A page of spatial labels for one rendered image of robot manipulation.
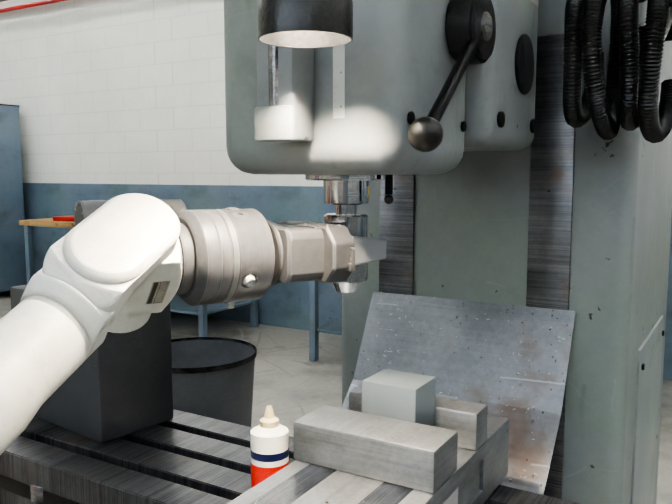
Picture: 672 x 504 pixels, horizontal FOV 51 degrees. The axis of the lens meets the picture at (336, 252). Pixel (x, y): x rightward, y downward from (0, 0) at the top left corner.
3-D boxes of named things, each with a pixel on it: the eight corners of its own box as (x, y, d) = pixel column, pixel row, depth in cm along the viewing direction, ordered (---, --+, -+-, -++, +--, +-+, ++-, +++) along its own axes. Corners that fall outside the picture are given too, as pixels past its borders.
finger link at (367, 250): (381, 263, 74) (332, 267, 71) (382, 233, 74) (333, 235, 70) (391, 265, 73) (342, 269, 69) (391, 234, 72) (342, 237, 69)
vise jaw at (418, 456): (433, 495, 62) (434, 451, 62) (292, 460, 70) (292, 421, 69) (458, 470, 67) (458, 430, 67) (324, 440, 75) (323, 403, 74)
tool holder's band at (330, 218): (371, 222, 76) (371, 213, 76) (364, 225, 71) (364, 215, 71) (328, 221, 77) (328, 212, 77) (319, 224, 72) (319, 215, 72)
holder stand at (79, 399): (100, 444, 92) (95, 293, 89) (14, 410, 105) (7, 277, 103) (174, 419, 101) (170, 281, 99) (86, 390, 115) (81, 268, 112)
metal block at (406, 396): (415, 448, 69) (415, 389, 69) (361, 437, 72) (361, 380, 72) (435, 432, 74) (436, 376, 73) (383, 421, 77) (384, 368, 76)
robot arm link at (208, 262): (245, 260, 61) (113, 269, 54) (211, 333, 68) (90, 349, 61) (204, 170, 67) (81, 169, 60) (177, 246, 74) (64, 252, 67)
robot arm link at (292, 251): (357, 207, 67) (243, 210, 60) (356, 307, 68) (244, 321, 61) (289, 202, 77) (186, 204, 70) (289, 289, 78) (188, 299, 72)
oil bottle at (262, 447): (274, 517, 72) (273, 414, 71) (243, 507, 75) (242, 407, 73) (296, 501, 76) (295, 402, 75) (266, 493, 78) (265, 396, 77)
